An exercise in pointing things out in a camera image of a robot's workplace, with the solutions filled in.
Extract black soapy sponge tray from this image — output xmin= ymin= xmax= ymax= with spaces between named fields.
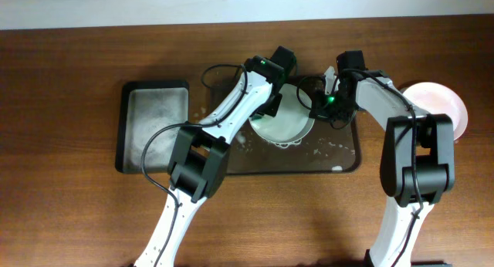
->
xmin=114 ymin=79 xmax=189 ymax=174

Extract black cable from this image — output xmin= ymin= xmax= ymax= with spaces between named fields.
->
xmin=296 ymin=68 xmax=425 ymax=267
xmin=140 ymin=55 xmax=299 ymax=267

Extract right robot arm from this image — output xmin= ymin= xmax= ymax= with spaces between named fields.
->
xmin=310 ymin=50 xmax=455 ymax=267

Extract right black cable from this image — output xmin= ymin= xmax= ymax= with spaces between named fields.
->
xmin=296 ymin=68 xmax=425 ymax=267

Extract pale blue plate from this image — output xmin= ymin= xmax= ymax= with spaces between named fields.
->
xmin=249 ymin=84 xmax=315 ymax=145

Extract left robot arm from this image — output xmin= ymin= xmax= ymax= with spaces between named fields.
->
xmin=134 ymin=46 xmax=296 ymax=267

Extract dark brown plate tray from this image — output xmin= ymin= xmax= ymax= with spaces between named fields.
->
xmin=227 ymin=76 xmax=361 ymax=175

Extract pinkish white plate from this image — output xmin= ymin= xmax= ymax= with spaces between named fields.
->
xmin=401 ymin=82 xmax=466 ymax=119

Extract left black cable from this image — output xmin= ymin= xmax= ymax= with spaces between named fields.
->
xmin=140 ymin=55 xmax=299 ymax=267

